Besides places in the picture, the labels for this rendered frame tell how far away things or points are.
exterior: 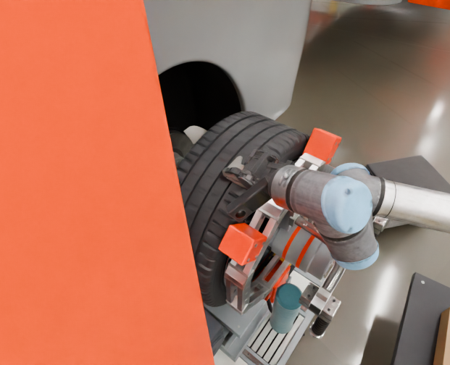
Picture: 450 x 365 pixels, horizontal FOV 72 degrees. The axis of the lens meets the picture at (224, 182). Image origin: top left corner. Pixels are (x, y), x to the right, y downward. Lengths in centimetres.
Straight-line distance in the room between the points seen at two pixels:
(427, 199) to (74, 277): 69
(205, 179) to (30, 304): 66
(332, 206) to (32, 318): 43
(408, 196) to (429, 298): 109
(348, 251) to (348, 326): 131
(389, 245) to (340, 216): 173
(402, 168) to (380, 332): 97
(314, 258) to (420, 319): 83
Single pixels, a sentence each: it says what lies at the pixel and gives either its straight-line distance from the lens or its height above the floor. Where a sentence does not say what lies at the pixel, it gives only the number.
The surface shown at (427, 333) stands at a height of 30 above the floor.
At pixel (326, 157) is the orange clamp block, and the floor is 111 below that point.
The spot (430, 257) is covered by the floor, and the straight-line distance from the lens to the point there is 233.
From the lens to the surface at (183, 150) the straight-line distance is 131.
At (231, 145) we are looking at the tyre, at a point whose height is 118.
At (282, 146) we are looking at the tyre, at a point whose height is 118.
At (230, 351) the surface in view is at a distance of 164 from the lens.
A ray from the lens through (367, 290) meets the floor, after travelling 204.
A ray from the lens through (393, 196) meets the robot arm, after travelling 75.
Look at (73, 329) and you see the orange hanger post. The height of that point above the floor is 152.
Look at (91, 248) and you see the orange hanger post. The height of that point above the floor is 158.
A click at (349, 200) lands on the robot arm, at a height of 135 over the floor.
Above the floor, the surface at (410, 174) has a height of 34.
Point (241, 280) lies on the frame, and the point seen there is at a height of 97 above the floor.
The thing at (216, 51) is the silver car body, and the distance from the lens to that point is 109.
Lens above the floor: 174
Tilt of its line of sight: 48 degrees down
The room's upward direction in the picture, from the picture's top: 2 degrees counter-clockwise
